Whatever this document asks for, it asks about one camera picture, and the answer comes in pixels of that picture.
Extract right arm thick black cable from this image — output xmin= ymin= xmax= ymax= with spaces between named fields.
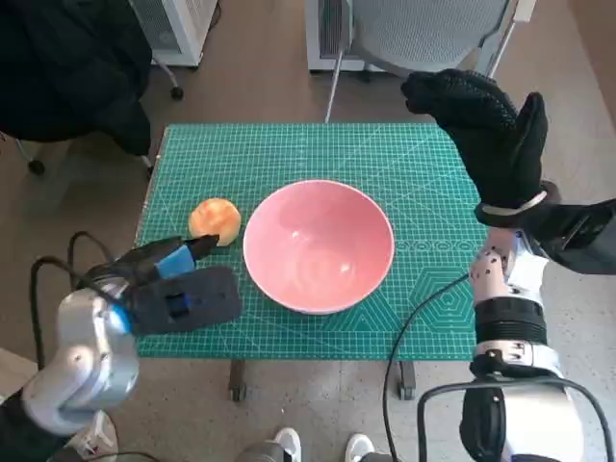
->
xmin=415 ymin=377 xmax=615 ymax=462

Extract office chair with casters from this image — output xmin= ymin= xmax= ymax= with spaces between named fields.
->
xmin=13 ymin=58 xmax=186 ymax=175

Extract round toy bread bun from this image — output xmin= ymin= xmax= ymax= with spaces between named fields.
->
xmin=188 ymin=197 xmax=242 ymax=247

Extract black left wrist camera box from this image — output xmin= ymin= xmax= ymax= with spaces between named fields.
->
xmin=129 ymin=266 xmax=242 ymax=336

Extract pink bowl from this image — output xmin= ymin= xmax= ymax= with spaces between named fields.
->
xmin=242 ymin=179 xmax=396 ymax=315

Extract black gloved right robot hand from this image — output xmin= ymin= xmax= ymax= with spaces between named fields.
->
xmin=400 ymin=68 xmax=550 ymax=213

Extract black table leg bracket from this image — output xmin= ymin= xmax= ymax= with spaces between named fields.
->
xmin=398 ymin=360 xmax=418 ymax=400
xmin=229 ymin=360 xmax=249 ymax=401

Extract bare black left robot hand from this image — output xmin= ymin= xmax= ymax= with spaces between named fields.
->
xmin=111 ymin=234 xmax=222 ymax=290

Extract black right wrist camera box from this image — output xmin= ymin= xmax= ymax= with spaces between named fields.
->
xmin=528 ymin=196 xmax=616 ymax=276

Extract green cutting mat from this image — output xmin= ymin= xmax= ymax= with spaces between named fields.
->
xmin=136 ymin=122 xmax=491 ymax=361

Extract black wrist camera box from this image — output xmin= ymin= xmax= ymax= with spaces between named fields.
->
xmin=528 ymin=196 xmax=616 ymax=276
xmin=129 ymin=266 xmax=242 ymax=336

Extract grey mesh chair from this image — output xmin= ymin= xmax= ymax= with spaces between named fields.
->
xmin=324 ymin=0 xmax=524 ymax=124

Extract person's foot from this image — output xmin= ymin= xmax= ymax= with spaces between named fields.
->
xmin=273 ymin=426 xmax=303 ymax=462
xmin=346 ymin=432 xmax=376 ymax=462

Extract white perforated air unit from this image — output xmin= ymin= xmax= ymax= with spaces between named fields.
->
xmin=128 ymin=0 xmax=220 ymax=67

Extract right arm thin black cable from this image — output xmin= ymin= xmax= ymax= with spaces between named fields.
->
xmin=383 ymin=272 xmax=472 ymax=462

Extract white unit with grille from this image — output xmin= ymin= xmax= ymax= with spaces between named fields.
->
xmin=304 ymin=0 xmax=386 ymax=72

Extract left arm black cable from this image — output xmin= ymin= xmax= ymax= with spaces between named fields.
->
xmin=31 ymin=230 xmax=119 ymax=370

